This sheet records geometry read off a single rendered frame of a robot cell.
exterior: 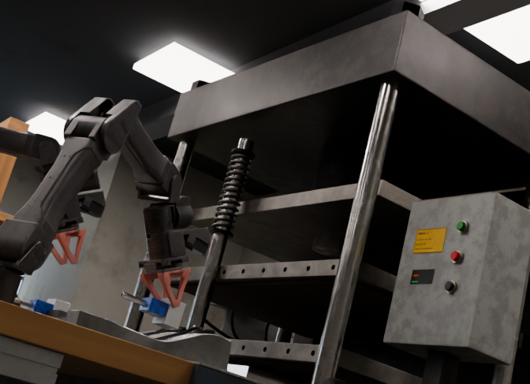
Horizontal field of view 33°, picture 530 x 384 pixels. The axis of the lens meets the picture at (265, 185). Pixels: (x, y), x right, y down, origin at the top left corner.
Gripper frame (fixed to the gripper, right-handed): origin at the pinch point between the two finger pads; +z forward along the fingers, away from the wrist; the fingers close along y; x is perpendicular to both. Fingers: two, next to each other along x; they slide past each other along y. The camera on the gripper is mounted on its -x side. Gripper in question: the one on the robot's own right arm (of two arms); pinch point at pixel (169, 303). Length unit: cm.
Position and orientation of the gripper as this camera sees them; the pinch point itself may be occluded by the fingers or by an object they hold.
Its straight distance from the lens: 185.3
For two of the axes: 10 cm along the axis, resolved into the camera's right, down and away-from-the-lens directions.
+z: 1.4, 9.9, -0.4
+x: -8.0, 0.9, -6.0
